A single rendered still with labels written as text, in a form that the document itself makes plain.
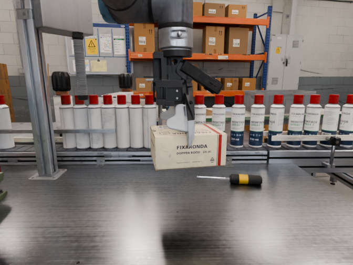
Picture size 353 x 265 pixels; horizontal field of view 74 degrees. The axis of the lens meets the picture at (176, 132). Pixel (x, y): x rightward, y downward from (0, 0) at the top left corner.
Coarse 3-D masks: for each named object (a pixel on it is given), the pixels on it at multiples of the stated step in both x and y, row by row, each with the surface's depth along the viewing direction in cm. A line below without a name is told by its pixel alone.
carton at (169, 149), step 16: (160, 128) 58; (208, 128) 58; (160, 144) 50; (176, 144) 50; (192, 144) 51; (208, 144) 52; (224, 144) 53; (160, 160) 51; (176, 160) 51; (192, 160) 52; (208, 160) 53; (224, 160) 54
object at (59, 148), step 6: (228, 144) 97; (246, 144) 97; (0, 150) 89; (6, 150) 89; (12, 150) 89; (18, 150) 89; (24, 150) 89; (30, 150) 89; (60, 150) 89; (66, 150) 89; (72, 150) 89; (78, 150) 89; (84, 150) 89; (90, 150) 89; (96, 150) 89; (102, 150) 89; (108, 150) 89; (114, 150) 89; (120, 150) 89; (126, 150) 89; (132, 150) 89; (138, 150) 89; (144, 150) 89; (150, 150) 89; (228, 150) 89; (234, 150) 90; (240, 150) 90; (246, 150) 90; (252, 150) 90; (258, 150) 90
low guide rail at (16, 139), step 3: (15, 138) 94; (18, 138) 94; (21, 138) 94; (24, 138) 94; (27, 138) 94; (30, 138) 94; (57, 138) 94; (60, 138) 94; (15, 141) 94; (18, 141) 94; (21, 141) 94; (24, 141) 94; (27, 141) 94; (30, 141) 94; (33, 141) 94; (57, 141) 95; (60, 141) 95
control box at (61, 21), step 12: (36, 0) 65; (48, 0) 66; (60, 0) 69; (72, 0) 72; (84, 0) 75; (36, 12) 66; (48, 12) 66; (60, 12) 69; (72, 12) 72; (84, 12) 75; (36, 24) 67; (48, 24) 67; (60, 24) 70; (72, 24) 73; (84, 24) 76; (84, 36) 81
